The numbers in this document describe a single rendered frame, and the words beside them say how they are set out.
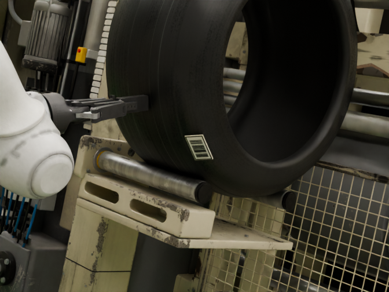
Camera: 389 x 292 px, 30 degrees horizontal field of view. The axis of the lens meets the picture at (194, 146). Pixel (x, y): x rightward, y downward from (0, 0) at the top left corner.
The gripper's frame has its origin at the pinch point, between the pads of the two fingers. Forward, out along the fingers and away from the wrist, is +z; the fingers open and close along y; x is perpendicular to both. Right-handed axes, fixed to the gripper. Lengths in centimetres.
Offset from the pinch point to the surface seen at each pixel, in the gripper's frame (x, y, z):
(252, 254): 56, 27, 67
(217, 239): 29.0, -8.5, 16.1
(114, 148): 15.4, 25.3, 14.5
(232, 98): 9, 32, 61
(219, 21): -16.3, -12.0, 11.1
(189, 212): 21.1, -9.2, 7.2
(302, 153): 13.2, -11.6, 38.7
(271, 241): 33.2, -9.0, 32.6
